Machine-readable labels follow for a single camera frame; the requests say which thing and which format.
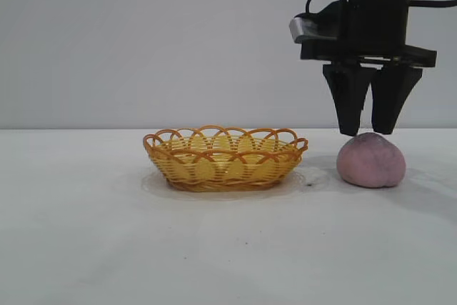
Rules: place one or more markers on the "pink peach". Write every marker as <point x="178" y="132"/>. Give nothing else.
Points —
<point x="371" y="164"/>

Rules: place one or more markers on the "yellow orange woven basket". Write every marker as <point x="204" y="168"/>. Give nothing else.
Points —
<point x="221" y="169"/>

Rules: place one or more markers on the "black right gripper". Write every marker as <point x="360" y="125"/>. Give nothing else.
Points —
<point x="378" y="15"/>

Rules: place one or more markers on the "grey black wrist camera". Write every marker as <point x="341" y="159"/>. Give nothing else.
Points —
<point x="314" y="28"/>

